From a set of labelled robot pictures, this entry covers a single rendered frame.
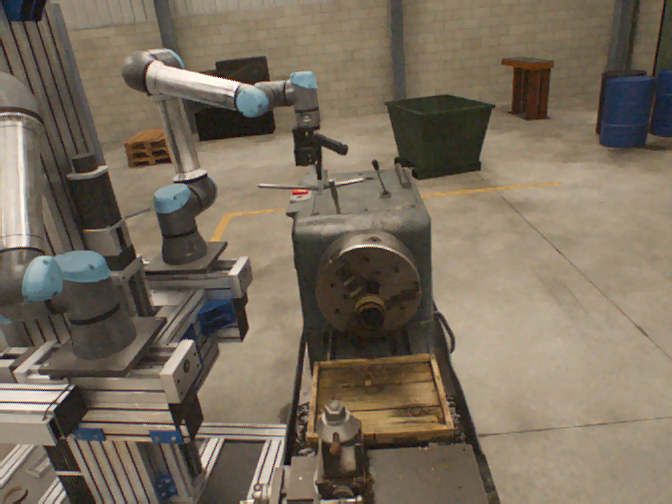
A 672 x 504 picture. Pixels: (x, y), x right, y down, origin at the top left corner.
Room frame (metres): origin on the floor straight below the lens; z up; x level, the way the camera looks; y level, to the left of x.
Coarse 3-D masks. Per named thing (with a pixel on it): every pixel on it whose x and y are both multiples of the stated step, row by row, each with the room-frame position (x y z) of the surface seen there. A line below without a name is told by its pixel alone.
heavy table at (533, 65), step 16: (512, 64) 9.75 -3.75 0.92; (528, 64) 8.95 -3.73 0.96; (544, 64) 8.79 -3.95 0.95; (512, 80) 9.77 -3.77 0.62; (528, 80) 8.98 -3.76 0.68; (544, 80) 8.85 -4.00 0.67; (528, 96) 8.93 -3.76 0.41; (544, 96) 8.85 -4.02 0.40; (512, 112) 9.66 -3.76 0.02; (528, 112) 8.89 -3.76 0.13; (544, 112) 8.84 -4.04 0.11
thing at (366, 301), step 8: (360, 296) 1.16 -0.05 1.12; (368, 296) 1.16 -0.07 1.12; (376, 296) 1.16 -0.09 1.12; (360, 304) 1.13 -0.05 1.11; (368, 304) 1.13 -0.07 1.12; (376, 304) 1.13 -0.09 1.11; (384, 304) 1.16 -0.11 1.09; (360, 312) 1.11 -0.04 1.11; (368, 312) 1.18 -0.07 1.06; (376, 312) 1.10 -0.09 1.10; (384, 312) 1.13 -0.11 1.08; (360, 320) 1.10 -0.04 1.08; (368, 320) 1.14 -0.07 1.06; (376, 320) 1.13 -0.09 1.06; (368, 328) 1.10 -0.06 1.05; (376, 328) 1.10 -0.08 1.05
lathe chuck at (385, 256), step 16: (352, 240) 1.30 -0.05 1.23; (368, 240) 1.28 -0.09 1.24; (384, 240) 1.29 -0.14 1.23; (352, 256) 1.25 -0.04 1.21; (368, 256) 1.25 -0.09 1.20; (384, 256) 1.24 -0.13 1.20; (400, 256) 1.24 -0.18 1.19; (320, 272) 1.26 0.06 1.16; (368, 272) 1.25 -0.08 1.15; (384, 272) 1.24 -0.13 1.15; (400, 272) 1.24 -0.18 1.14; (416, 272) 1.24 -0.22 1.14; (320, 288) 1.25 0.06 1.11; (336, 288) 1.25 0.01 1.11; (320, 304) 1.26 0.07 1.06; (336, 304) 1.25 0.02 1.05; (352, 304) 1.25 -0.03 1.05; (416, 304) 1.24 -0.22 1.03; (336, 320) 1.25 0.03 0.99; (384, 320) 1.24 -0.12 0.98; (400, 320) 1.24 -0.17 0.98; (368, 336) 1.25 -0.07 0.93
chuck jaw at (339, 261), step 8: (336, 256) 1.27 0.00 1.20; (336, 264) 1.25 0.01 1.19; (344, 264) 1.21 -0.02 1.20; (336, 272) 1.21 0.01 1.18; (344, 272) 1.22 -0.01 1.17; (352, 272) 1.21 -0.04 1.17; (344, 280) 1.21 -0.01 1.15; (352, 280) 1.19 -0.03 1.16; (360, 280) 1.22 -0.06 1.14; (352, 288) 1.19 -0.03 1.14; (360, 288) 1.18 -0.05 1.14; (352, 296) 1.17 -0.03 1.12
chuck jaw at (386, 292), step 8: (384, 288) 1.23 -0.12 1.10; (392, 288) 1.22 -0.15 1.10; (400, 288) 1.21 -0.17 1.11; (408, 288) 1.20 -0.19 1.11; (416, 288) 1.24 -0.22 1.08; (384, 296) 1.18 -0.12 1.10; (392, 296) 1.18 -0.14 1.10; (400, 296) 1.18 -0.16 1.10; (408, 296) 1.20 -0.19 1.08; (392, 304) 1.18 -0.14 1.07; (400, 304) 1.18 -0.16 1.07
